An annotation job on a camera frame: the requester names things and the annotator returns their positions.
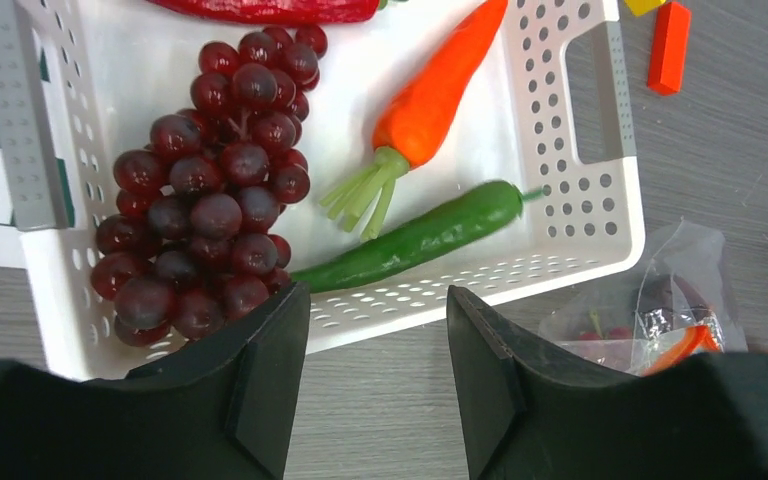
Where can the pink fake grapes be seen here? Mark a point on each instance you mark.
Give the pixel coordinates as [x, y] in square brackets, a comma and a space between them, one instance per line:
[597, 330]

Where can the white plastic basket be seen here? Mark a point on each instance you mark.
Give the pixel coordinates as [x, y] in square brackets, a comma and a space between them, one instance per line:
[549, 108]

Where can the orange fake carrot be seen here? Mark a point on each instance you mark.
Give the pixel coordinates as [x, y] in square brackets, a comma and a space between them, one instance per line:
[416, 121]

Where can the purple fake grapes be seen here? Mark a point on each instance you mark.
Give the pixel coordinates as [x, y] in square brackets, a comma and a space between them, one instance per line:
[191, 246]

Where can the green fake chili pepper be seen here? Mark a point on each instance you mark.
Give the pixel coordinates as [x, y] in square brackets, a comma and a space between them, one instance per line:
[476, 214]

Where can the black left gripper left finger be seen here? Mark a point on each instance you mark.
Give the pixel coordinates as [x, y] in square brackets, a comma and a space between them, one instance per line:
[221, 408]

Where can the yellow block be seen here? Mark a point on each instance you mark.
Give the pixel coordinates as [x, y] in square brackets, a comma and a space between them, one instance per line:
[641, 7]

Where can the red rectangular block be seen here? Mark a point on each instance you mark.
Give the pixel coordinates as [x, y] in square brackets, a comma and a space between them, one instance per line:
[669, 48]

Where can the clear zip top bag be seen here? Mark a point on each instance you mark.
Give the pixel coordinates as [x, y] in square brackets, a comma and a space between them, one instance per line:
[692, 251]

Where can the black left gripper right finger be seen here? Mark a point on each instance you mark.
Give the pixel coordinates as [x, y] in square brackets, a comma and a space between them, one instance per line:
[532, 410]

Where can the red fake chili pepper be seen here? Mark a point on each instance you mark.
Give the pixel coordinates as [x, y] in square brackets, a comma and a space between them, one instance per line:
[277, 12]

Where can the dark red fake plum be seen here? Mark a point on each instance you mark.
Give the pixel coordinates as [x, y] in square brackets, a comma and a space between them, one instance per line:
[670, 302]

